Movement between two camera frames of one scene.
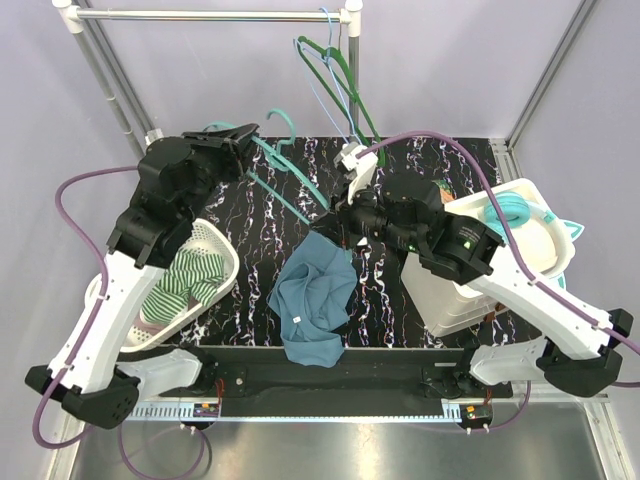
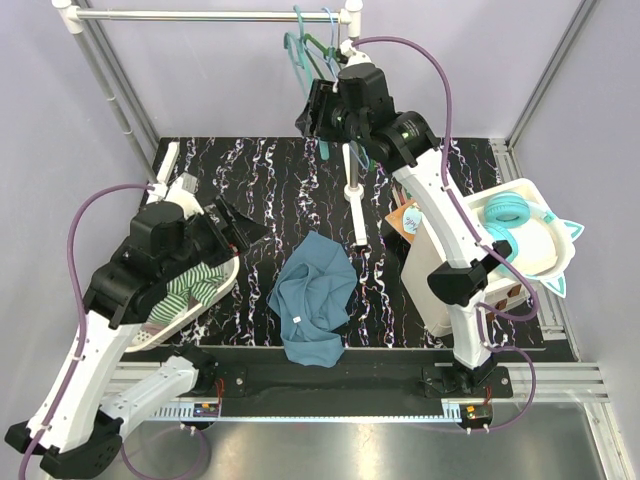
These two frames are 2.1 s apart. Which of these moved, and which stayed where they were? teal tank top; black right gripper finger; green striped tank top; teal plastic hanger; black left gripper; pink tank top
Moved: black right gripper finger; teal plastic hanger; black left gripper
Stayed: green striped tank top; teal tank top; pink tank top
